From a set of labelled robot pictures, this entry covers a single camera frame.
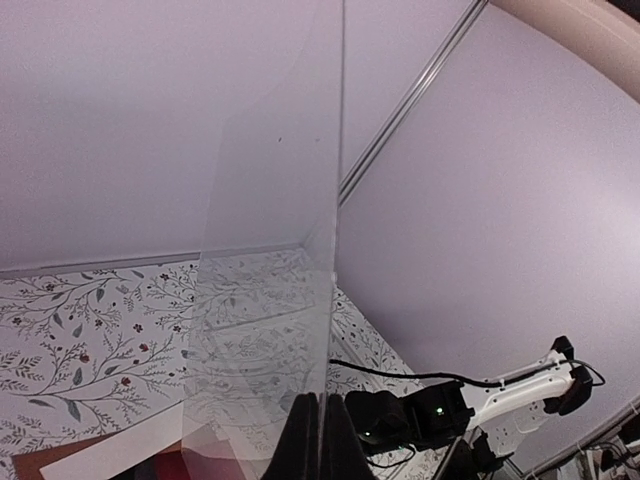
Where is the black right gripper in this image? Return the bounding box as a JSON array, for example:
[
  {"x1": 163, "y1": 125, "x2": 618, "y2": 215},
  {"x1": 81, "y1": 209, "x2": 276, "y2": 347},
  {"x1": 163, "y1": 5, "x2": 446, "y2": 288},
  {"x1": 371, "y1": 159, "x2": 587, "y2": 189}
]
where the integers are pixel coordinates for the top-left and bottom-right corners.
[{"x1": 345, "y1": 381, "x2": 475, "y2": 456}]

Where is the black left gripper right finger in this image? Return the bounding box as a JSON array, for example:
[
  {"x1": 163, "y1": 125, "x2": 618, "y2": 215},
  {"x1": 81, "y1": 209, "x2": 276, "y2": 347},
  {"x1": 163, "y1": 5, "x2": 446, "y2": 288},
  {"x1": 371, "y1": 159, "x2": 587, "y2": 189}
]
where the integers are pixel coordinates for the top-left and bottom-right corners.
[{"x1": 324, "y1": 394, "x2": 375, "y2": 480}]

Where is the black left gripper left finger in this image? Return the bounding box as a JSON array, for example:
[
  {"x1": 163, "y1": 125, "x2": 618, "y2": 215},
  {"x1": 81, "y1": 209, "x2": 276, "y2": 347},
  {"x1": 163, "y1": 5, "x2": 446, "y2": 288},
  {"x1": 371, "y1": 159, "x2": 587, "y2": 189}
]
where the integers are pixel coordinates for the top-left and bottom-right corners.
[{"x1": 265, "y1": 393, "x2": 320, "y2": 480}]

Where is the red sunset photo print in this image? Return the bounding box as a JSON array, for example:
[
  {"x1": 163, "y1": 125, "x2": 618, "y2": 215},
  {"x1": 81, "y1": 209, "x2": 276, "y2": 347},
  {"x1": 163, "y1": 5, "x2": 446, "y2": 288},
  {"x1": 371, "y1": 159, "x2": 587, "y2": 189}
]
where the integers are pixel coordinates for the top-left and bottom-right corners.
[{"x1": 118, "y1": 448, "x2": 191, "y2": 480}]

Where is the clear acrylic sheet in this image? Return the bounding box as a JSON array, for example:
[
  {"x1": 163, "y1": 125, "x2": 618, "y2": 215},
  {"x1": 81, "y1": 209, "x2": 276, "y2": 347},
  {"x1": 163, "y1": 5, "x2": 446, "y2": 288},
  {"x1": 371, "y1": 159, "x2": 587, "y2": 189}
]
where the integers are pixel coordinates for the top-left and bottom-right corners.
[{"x1": 182, "y1": 1, "x2": 345, "y2": 479}]

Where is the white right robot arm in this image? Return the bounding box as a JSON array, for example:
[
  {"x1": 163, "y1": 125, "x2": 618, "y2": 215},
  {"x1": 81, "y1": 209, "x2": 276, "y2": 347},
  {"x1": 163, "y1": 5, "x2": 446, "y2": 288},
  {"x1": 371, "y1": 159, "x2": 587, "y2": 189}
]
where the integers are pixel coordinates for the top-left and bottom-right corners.
[{"x1": 345, "y1": 336, "x2": 606, "y2": 473}]

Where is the floral patterned table mat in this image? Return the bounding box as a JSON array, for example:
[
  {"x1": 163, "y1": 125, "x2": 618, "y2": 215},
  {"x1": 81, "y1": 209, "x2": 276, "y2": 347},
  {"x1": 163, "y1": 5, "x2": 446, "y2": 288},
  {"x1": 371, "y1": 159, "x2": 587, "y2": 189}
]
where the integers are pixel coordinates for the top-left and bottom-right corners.
[{"x1": 1, "y1": 260, "x2": 423, "y2": 479}]

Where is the brown cardboard backing board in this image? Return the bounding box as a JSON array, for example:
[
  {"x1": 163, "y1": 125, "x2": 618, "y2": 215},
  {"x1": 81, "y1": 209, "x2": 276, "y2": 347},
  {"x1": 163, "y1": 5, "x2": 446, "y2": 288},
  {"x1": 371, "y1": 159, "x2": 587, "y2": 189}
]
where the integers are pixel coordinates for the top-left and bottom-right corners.
[{"x1": 11, "y1": 434, "x2": 112, "y2": 480}]

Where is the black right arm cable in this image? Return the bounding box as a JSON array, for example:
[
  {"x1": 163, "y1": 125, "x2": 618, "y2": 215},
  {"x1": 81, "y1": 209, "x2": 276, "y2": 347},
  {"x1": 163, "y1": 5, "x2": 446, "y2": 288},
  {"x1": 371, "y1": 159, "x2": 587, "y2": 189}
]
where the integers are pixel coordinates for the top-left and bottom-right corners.
[{"x1": 327, "y1": 357, "x2": 609, "y2": 396}]

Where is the left aluminium corner post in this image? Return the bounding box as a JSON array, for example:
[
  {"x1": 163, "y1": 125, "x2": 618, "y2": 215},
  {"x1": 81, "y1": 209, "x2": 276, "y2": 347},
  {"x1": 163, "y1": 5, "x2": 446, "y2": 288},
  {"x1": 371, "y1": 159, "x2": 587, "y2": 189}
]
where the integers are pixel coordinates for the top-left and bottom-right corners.
[{"x1": 338, "y1": 0, "x2": 488, "y2": 208}]

